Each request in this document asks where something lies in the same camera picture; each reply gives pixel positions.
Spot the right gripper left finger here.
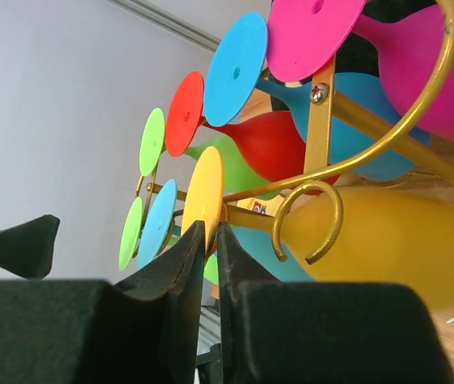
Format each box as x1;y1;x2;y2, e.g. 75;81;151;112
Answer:
0;221;206;383

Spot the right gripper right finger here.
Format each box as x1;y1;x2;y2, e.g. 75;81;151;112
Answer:
217;223;454;383

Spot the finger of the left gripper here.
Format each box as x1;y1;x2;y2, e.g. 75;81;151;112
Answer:
0;214;60;279

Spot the yellow wine glass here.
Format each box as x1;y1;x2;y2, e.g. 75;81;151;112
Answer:
182;146;454;310

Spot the green wine glass front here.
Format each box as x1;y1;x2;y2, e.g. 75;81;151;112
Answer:
119;190;223;270

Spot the green wine glass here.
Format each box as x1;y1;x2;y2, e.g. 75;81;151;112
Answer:
119;190;223;270
136;107;269;194

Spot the blue wine glass front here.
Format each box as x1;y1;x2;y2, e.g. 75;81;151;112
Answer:
136;179;313;282

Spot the blue wine glass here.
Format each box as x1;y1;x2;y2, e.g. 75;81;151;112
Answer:
136;179;313;282
203;12;416;182

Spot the green wine glass back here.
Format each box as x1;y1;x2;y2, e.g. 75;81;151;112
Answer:
136;107;269;194

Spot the red wine glass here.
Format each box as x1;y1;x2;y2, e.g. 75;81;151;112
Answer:
165;71;342;197

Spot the blue wine glass back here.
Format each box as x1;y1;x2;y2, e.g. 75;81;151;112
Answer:
203;12;416;182

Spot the magenta wine glass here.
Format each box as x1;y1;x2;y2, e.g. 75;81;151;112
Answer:
267;1;454;142

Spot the yellow truck print cloth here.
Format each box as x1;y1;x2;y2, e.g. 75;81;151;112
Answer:
204;195;283;299

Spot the black floral pillow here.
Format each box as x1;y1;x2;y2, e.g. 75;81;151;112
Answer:
268;0;437;110

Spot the gold wire glass rack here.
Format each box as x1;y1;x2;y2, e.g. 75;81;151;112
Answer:
135;0;454;265

